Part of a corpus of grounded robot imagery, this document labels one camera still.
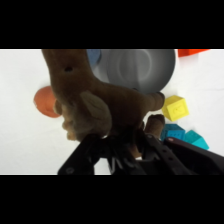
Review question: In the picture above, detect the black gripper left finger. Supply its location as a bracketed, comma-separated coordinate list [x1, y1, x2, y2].
[57, 134, 112, 176]

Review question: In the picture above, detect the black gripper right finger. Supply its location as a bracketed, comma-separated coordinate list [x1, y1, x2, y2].
[142, 132, 195, 176]

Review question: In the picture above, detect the brown plush deer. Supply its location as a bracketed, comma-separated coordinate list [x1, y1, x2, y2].
[41, 49, 166, 160]

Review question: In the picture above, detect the grey bowl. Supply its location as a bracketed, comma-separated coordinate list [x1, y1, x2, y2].
[92, 49, 177, 94]

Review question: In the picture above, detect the blue cube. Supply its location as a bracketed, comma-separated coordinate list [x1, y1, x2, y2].
[160, 123, 187, 143]

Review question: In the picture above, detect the teal cube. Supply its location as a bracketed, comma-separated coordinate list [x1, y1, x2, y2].
[183, 129, 211, 151]

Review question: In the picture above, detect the yellow cube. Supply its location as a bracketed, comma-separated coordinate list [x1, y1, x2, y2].
[161, 94, 190, 122]

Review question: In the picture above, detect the orange ball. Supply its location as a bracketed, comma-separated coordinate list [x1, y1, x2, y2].
[33, 85, 63, 119]

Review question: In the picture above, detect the small blue toy figure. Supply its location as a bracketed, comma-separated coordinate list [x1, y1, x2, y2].
[86, 49, 103, 70]

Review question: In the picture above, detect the red cube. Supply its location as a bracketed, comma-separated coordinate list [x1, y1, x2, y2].
[177, 49, 211, 58]

